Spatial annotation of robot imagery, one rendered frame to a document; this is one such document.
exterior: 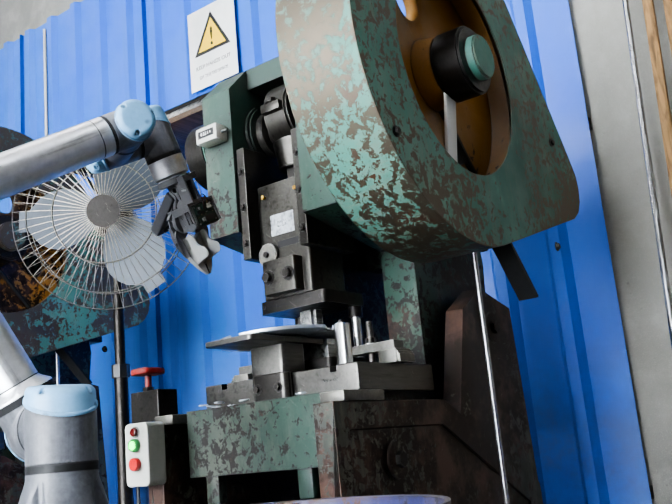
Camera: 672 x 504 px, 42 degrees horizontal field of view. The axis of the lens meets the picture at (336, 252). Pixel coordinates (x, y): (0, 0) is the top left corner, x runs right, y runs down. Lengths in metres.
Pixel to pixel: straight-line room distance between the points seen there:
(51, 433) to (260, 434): 0.53
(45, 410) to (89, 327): 1.80
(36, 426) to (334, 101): 0.78
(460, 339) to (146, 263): 1.06
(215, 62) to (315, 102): 2.48
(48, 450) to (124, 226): 1.36
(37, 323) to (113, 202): 0.65
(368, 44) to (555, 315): 1.56
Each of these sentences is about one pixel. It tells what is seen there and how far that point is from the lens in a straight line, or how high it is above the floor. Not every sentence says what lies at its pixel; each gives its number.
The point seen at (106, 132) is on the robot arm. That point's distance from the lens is 1.65.
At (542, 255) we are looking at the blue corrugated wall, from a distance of 3.03.
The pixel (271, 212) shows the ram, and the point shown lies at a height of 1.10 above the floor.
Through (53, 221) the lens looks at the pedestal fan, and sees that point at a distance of 2.81.
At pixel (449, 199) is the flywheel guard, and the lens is 1.77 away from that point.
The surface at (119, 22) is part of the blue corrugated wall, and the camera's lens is 4.83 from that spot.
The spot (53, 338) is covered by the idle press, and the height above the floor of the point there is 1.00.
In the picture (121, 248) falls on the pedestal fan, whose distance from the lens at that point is 2.76.
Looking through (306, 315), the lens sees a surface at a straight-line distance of 2.07.
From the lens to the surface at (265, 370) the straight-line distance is 1.94.
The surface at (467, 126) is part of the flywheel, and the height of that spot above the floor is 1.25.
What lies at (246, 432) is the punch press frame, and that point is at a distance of 1.90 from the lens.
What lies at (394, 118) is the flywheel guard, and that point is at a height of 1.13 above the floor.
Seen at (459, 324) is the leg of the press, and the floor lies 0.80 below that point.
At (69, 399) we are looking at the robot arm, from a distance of 1.49.
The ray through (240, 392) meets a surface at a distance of 2.03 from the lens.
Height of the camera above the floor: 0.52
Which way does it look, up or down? 13 degrees up
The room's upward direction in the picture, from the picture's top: 5 degrees counter-clockwise
